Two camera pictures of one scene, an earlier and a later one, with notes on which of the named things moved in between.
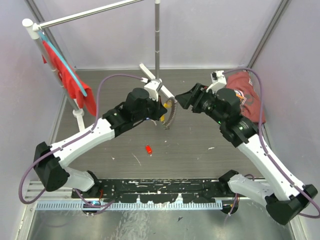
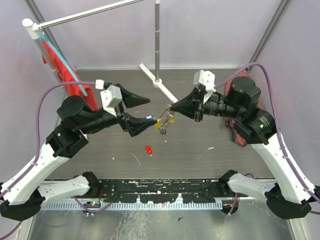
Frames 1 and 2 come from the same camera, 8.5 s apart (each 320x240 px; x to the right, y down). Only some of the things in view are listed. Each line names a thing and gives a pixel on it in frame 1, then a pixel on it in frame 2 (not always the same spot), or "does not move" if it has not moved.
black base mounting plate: x=157 y=190 does not move
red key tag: x=148 y=149 does not move
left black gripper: x=160 y=110 to x=130 y=124
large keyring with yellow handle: x=168 y=104 to x=157 y=124
